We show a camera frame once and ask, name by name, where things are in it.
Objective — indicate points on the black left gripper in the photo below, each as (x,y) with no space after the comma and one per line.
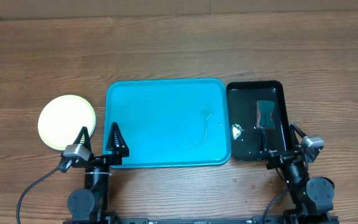
(111,159)

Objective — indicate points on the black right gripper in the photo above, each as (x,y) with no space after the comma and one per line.
(281,157)

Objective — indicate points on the sponge with green pad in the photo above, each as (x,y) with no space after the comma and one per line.
(264,114)

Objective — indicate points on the yellow plate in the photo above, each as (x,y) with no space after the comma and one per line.
(62,119)

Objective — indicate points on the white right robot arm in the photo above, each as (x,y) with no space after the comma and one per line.
(312,198)

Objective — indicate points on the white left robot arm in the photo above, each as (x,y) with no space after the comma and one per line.
(91,203)

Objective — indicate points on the black tray with water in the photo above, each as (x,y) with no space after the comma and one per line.
(242,100)

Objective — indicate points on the teal plastic tray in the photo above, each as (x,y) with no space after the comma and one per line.
(170,123)

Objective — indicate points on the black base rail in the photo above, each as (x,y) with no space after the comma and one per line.
(258,219)

